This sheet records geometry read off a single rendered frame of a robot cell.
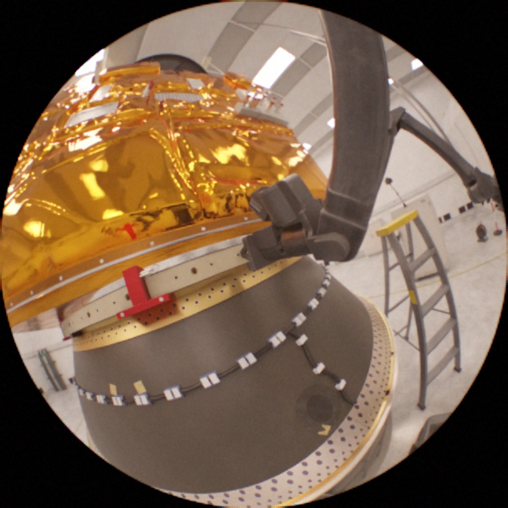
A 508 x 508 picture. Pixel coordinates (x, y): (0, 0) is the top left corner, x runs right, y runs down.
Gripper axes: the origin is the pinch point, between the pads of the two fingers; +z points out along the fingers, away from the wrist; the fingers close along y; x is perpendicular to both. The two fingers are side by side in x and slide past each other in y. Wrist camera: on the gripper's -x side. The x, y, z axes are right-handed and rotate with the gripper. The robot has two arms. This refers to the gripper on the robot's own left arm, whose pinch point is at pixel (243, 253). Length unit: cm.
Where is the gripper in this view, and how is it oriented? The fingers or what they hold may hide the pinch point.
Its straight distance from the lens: 38.7
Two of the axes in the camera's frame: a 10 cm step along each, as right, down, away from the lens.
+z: -6.1, 1.5, 7.8
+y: -7.3, 2.7, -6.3
